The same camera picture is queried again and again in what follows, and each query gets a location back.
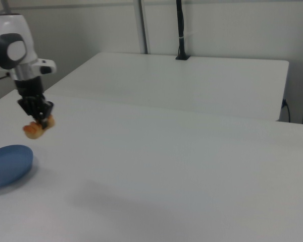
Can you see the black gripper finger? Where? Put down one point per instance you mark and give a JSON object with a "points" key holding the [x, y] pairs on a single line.
{"points": [[44, 121], [34, 116]]}

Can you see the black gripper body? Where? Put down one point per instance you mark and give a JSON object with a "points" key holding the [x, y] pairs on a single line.
{"points": [[31, 97]]}

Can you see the orange-brown bread roll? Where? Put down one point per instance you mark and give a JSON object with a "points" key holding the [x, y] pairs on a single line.
{"points": [[36, 129]]}

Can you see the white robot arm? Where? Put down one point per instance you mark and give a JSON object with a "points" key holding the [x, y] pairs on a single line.
{"points": [[11, 48]]}

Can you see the blue round plate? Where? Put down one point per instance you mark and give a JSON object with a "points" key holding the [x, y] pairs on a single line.
{"points": [[7, 165]]}

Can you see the white side table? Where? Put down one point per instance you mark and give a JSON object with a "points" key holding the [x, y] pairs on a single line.
{"points": [[181, 83]]}

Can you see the grey partition post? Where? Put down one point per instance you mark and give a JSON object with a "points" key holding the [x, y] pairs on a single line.
{"points": [[142, 25]]}

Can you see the black camera stand pole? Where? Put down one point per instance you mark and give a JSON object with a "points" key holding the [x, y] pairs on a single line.
{"points": [[181, 30]]}

